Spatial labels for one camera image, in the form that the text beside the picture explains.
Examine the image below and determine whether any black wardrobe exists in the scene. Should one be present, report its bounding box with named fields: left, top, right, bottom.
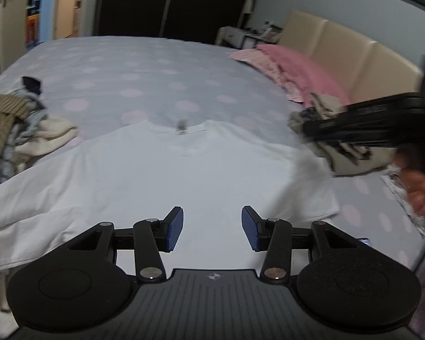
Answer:
left=95, top=0, right=263, bottom=45

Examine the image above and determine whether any blue grey patterned garment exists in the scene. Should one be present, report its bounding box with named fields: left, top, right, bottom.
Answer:
left=0, top=88, right=50, bottom=171

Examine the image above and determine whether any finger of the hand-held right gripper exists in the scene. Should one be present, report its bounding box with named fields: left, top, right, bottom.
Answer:
left=300, top=112, right=342, bottom=144

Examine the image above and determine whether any pink patterned cloth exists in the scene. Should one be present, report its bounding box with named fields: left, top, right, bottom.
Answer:
left=228, top=48, right=306, bottom=102

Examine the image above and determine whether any nightstand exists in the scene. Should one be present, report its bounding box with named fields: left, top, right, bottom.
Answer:
left=216, top=21, right=282, bottom=49

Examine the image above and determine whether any beige garment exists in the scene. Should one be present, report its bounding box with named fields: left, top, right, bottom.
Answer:
left=288, top=92, right=401, bottom=177

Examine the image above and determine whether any white t-shirt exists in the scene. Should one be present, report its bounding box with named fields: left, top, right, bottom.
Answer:
left=0, top=120, right=341, bottom=340

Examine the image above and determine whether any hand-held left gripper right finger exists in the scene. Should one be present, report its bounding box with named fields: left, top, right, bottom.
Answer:
left=241, top=205, right=362, bottom=286

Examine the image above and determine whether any pink folded blanket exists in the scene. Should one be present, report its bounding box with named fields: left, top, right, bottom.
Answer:
left=257, top=44, right=352, bottom=106

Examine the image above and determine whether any white door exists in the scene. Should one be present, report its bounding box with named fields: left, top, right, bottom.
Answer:
left=0, top=0, right=33, bottom=72

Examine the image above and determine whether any bed with dotted sheet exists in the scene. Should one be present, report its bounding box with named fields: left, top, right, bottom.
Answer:
left=0, top=35, right=425, bottom=273

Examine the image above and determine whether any person's right hand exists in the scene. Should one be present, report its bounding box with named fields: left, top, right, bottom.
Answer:
left=392, top=147, right=425, bottom=217

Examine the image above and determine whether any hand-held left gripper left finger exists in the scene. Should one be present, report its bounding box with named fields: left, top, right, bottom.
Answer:
left=65, top=205, right=185, bottom=284

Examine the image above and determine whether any silver printed foil bag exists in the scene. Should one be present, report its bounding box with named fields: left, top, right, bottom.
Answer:
left=380, top=169, right=425, bottom=236

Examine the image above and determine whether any cream cloth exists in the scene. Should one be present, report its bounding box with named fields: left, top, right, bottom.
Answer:
left=16, top=115, right=79, bottom=157

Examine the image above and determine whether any small black cloth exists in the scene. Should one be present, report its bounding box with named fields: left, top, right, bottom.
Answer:
left=22, top=76, right=43, bottom=96

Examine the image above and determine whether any beige padded headboard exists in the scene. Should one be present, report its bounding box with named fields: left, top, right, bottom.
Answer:
left=280, top=10, right=425, bottom=107

